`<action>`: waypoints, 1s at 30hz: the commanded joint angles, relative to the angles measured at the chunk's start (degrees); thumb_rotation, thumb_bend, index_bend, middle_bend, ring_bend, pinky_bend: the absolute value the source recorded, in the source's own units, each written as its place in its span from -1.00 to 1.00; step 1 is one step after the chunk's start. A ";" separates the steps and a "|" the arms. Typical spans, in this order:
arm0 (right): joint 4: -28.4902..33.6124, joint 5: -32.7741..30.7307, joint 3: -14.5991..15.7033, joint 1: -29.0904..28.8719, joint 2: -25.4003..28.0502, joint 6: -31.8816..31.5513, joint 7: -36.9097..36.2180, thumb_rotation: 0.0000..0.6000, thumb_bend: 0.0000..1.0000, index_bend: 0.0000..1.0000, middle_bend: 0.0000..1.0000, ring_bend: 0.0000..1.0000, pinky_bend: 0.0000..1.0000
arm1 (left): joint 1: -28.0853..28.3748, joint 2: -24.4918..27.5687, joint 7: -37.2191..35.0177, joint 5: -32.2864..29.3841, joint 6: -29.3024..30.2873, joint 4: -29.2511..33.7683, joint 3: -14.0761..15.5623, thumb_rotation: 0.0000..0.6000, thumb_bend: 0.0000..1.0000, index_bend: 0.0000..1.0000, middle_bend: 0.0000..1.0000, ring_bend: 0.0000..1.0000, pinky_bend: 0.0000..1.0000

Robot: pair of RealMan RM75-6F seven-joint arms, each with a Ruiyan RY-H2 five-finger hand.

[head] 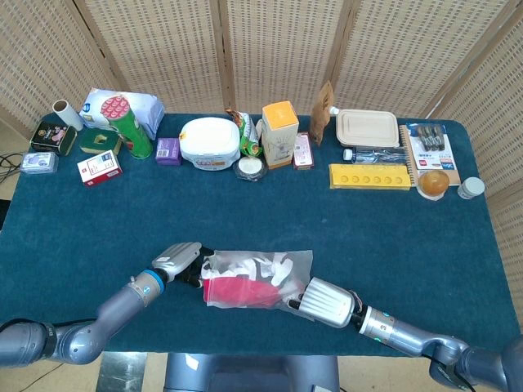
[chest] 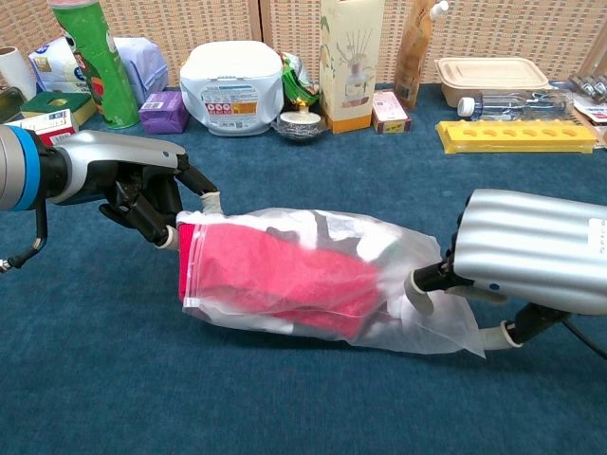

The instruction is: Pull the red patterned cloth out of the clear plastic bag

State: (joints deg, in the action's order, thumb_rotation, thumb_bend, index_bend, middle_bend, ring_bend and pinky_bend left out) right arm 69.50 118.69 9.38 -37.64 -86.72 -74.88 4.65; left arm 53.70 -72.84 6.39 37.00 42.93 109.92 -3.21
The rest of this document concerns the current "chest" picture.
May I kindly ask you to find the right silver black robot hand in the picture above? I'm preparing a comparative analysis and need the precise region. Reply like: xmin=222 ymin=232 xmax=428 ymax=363
xmin=402 ymin=188 xmax=607 ymax=351

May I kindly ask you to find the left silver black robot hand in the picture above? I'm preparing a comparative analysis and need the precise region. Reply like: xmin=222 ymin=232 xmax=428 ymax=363
xmin=46 ymin=128 xmax=224 ymax=250

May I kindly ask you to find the clear plastic zip bag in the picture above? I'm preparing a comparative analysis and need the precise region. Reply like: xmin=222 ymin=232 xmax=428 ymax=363
xmin=175 ymin=207 xmax=487 ymax=359

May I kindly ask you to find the red white patterned garment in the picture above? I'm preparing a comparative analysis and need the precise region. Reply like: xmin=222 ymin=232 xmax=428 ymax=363
xmin=175 ymin=210 xmax=428 ymax=340

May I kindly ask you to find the green snack packet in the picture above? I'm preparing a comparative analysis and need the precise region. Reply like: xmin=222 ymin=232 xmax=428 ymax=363
xmin=279 ymin=50 xmax=322 ymax=113

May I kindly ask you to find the purple small box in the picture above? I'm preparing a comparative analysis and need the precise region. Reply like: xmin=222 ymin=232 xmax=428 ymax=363
xmin=138 ymin=89 xmax=191 ymax=136

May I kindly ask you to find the red white carton box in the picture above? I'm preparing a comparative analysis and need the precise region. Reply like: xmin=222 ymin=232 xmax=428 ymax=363
xmin=7 ymin=108 xmax=80 ymax=147

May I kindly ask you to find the green yellow box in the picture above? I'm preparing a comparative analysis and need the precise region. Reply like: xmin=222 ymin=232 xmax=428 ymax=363
xmin=19 ymin=89 xmax=99 ymax=125

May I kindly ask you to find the white blue tissue pack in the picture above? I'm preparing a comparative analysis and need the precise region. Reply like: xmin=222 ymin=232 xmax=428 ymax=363
xmin=27 ymin=36 xmax=171 ymax=108

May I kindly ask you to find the green chips can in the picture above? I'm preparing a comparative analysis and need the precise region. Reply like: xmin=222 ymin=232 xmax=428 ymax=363
xmin=46 ymin=0 xmax=140 ymax=130

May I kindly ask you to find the yellow tray with holes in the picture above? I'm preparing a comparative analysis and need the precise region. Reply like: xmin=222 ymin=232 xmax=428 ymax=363
xmin=434 ymin=119 xmax=598 ymax=155

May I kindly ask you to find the dark green tin box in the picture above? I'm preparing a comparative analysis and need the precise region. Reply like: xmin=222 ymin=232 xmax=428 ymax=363
xmin=0 ymin=85 xmax=28 ymax=125

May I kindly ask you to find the white cardboard tube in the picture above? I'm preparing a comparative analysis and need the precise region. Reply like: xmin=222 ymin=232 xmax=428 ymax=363
xmin=0 ymin=45 xmax=38 ymax=101

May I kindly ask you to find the clear water bottle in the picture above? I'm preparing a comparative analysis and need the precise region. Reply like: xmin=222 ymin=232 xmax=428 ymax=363
xmin=457 ymin=89 xmax=575 ymax=123

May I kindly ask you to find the white plastic tub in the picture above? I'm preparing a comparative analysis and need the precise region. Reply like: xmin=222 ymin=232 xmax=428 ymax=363
xmin=178 ymin=40 xmax=285 ymax=137

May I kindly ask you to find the wicker folding screen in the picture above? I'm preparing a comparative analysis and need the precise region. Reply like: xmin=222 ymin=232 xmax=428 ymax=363
xmin=0 ymin=0 xmax=607 ymax=91

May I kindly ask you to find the beige lidded lunch box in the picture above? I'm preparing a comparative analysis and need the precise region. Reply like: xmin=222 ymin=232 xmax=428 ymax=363
xmin=434 ymin=56 xmax=554 ymax=106

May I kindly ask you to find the small patterned bowl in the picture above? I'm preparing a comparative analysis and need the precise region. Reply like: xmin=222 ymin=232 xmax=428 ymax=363
xmin=276 ymin=107 xmax=329 ymax=143

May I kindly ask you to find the pink small box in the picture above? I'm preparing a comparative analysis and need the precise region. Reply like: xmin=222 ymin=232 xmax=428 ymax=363
xmin=371 ymin=89 xmax=413 ymax=136

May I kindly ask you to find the brown spout pouch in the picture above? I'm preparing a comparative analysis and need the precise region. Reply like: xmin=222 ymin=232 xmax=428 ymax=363
xmin=394 ymin=0 xmax=451 ymax=110

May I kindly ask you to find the blue carpet table cover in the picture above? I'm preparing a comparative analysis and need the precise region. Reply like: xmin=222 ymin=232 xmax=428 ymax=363
xmin=0 ymin=82 xmax=607 ymax=455

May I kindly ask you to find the orange cream tall carton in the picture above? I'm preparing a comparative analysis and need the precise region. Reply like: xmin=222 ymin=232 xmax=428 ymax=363
xmin=318 ymin=0 xmax=386 ymax=135

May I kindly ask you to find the black right hand cable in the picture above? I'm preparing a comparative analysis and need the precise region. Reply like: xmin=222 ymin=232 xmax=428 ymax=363
xmin=561 ymin=317 xmax=607 ymax=359

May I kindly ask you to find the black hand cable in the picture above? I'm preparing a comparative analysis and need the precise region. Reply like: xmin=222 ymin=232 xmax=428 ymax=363
xmin=561 ymin=317 xmax=607 ymax=359
xmin=0 ymin=201 xmax=48 ymax=275

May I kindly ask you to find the black left hand cable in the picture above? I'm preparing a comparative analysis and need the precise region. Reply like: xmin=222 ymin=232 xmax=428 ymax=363
xmin=0 ymin=201 xmax=48 ymax=275

